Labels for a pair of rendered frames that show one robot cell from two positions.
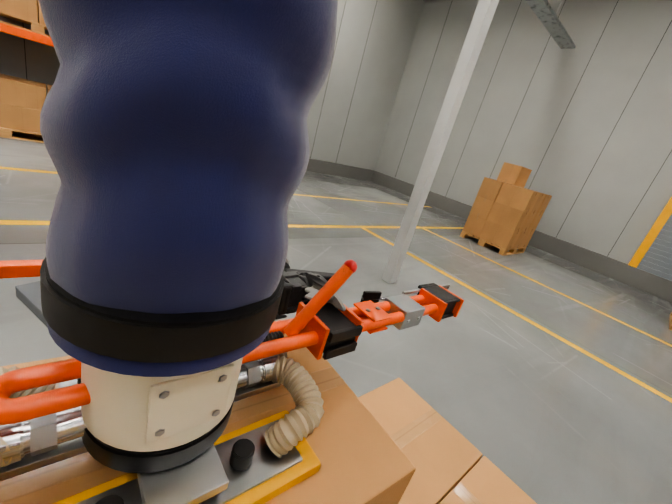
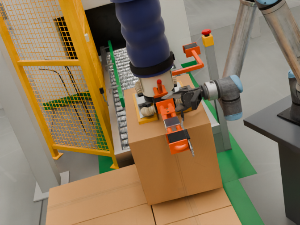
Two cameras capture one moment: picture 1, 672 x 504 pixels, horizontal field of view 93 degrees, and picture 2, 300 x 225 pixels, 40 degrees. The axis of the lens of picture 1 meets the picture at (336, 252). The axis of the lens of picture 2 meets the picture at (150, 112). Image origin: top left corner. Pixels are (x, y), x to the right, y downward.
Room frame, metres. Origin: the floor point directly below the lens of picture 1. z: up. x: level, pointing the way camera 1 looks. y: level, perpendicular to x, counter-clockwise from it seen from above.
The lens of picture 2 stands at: (1.62, -1.33, 2.01)
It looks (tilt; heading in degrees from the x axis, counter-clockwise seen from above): 28 degrees down; 133
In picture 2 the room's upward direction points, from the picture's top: 15 degrees counter-clockwise
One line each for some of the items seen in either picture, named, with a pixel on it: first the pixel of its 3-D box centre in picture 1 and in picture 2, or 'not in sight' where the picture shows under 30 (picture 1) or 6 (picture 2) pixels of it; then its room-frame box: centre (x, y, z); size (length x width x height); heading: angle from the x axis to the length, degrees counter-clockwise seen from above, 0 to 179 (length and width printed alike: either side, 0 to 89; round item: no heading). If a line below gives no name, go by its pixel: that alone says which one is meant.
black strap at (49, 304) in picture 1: (178, 277); (152, 61); (0.31, 0.16, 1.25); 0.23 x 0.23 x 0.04
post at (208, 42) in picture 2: not in sight; (217, 96); (0.05, 1.11, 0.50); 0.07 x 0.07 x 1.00; 45
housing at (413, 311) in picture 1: (402, 311); (172, 125); (0.63, -0.17, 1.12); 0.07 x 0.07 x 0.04; 44
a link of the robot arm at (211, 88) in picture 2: not in sight; (210, 90); (0.64, 0.13, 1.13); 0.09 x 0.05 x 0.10; 135
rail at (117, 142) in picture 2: not in sight; (110, 94); (-0.95, 0.94, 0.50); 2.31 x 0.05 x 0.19; 135
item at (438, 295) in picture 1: (439, 302); (177, 141); (0.72, -0.28, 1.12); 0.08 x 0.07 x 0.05; 134
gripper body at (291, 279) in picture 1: (284, 286); (193, 94); (0.58, 0.08, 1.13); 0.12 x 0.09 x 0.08; 45
